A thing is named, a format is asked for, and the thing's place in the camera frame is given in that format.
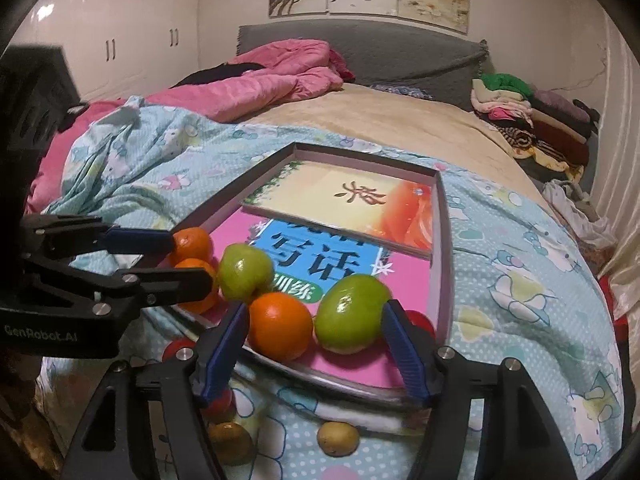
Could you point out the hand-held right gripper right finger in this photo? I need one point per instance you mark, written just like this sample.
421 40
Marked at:
405 355

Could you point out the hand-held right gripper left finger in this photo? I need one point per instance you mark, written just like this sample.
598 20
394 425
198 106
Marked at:
225 355

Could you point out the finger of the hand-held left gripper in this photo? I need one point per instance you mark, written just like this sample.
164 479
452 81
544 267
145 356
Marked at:
140 242
170 287

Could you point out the red cherry tomato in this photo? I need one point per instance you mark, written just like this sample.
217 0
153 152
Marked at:
222 407
422 322
170 347

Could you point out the small orange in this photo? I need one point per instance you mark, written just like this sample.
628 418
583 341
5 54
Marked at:
202 307
195 245

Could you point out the large orange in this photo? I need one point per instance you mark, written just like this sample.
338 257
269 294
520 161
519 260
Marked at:
280 326

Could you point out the round green apple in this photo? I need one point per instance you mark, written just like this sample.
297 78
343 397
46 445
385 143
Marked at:
352 312

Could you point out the oblong green apple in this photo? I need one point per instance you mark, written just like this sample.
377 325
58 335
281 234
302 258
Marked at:
245 272

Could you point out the grey cardboard tray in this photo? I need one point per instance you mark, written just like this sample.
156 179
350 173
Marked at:
442 260

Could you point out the pink book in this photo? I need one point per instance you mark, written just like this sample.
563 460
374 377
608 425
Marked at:
350 366

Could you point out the small brown round fruit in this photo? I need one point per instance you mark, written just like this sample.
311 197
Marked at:
230 442
339 437

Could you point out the light blue printed blanket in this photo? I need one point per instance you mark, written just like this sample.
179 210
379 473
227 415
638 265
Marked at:
500 310

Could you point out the cream and orange book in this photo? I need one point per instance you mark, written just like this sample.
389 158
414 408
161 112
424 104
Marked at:
320 185

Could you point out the black cloth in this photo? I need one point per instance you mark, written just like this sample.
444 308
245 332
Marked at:
220 72

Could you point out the pink quilt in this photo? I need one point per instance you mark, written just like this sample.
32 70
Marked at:
260 85

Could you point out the white cloth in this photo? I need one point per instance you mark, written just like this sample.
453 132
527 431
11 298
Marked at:
575 205

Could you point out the white wardrobe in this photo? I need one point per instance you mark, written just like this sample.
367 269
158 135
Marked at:
140 10

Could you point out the beige bed sheet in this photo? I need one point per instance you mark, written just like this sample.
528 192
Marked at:
425 120

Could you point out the pile of folded clothes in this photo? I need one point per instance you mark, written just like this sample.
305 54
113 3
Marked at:
530 110

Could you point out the beige curtain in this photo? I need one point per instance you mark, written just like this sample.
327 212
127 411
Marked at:
625 160

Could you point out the grey padded headboard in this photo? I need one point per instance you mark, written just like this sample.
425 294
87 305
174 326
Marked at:
400 55

